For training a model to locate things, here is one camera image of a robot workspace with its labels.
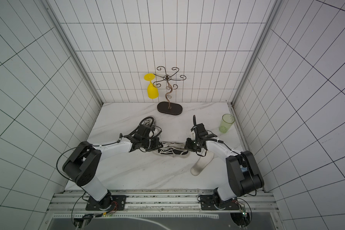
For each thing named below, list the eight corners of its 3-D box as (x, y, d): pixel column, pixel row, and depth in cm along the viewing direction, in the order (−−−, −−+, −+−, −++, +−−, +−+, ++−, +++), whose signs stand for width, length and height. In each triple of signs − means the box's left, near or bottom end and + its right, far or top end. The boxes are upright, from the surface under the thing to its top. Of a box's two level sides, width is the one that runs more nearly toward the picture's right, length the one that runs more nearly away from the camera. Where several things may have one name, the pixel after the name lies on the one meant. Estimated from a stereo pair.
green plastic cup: (218, 134, 105) (223, 122, 93) (216, 126, 109) (221, 113, 98) (229, 134, 105) (236, 122, 93) (226, 126, 109) (232, 113, 98)
